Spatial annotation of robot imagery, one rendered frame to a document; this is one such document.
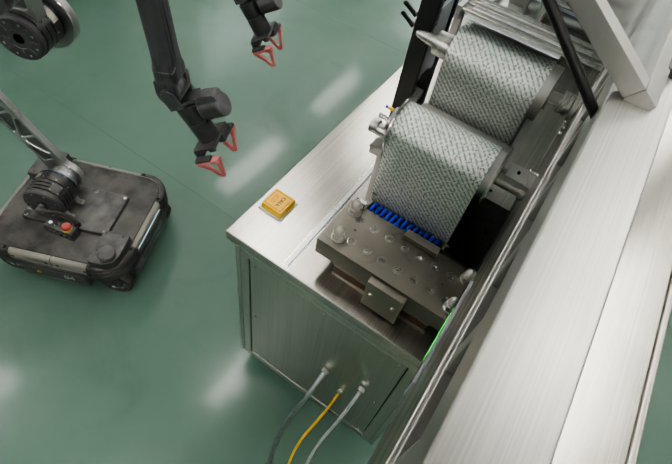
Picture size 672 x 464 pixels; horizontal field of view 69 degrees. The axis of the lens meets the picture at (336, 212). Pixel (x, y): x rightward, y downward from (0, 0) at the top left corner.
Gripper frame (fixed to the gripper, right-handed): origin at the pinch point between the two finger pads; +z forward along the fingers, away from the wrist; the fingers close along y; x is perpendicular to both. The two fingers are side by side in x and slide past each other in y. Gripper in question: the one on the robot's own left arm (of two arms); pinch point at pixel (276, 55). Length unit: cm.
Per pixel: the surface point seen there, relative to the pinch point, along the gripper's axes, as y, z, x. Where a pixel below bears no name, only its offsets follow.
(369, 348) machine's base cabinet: -82, 46, -29
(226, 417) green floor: -88, 94, 46
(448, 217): -58, 23, -54
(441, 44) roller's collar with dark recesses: -23, -3, -57
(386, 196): -52, 19, -39
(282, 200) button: -49, 18, -7
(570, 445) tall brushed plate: -116, -2, -76
